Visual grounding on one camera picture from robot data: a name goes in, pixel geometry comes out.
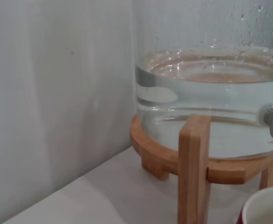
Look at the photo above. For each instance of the wooden dispenser stand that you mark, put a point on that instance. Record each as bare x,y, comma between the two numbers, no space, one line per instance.
193,163

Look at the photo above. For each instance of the red ceramic cup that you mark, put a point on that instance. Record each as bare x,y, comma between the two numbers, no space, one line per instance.
262,207

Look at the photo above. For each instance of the glass water dispenser jar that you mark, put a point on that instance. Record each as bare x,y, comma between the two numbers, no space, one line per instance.
208,93

